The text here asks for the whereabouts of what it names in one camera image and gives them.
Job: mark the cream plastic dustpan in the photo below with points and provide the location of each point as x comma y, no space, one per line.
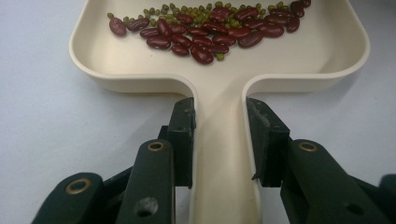
224,140

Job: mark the pile of red kidney beans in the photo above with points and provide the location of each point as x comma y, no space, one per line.
202,54

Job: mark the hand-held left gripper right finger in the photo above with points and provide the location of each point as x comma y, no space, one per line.
267,143

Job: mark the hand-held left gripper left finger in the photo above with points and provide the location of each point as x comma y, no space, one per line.
182,140

